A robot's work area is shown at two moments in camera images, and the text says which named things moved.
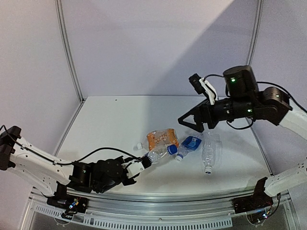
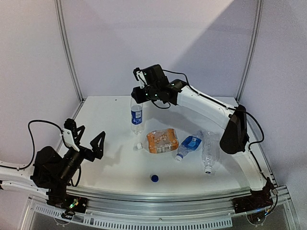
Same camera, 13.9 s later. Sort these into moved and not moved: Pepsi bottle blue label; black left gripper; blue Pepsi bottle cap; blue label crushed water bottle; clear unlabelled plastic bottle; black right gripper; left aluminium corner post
Moved: Pepsi bottle blue label; blue Pepsi bottle cap; black left gripper; black right gripper
Not moved: clear unlabelled plastic bottle; left aluminium corner post; blue label crushed water bottle
